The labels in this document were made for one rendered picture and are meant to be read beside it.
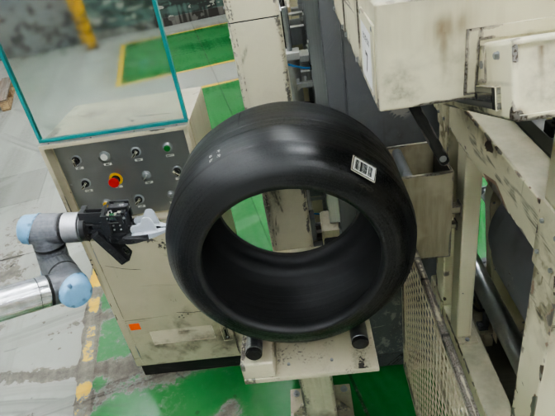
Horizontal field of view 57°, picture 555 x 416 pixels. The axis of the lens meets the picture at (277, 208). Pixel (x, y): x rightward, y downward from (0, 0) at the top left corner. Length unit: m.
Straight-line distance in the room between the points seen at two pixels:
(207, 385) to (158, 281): 0.61
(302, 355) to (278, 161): 0.65
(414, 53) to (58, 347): 2.68
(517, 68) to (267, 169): 0.55
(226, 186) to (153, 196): 1.00
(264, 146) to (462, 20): 0.49
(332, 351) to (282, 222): 0.40
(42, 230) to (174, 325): 1.18
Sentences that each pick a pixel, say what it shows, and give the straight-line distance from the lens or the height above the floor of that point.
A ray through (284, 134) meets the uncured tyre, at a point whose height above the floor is 1.49.
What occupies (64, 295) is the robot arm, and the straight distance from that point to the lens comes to 1.26.
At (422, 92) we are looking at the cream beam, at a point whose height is 1.66.
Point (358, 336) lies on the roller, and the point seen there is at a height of 0.92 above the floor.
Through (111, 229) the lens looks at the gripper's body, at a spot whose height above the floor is 1.29.
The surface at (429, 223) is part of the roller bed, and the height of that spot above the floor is 1.04.
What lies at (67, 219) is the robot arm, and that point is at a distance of 1.32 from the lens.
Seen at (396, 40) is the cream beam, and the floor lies 1.73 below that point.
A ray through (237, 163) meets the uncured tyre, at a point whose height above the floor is 1.46.
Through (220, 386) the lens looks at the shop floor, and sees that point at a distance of 2.53.
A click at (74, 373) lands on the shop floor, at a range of 2.90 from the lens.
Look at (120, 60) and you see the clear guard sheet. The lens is 1.81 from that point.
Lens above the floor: 1.93
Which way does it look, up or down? 32 degrees down
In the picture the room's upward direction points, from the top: 10 degrees counter-clockwise
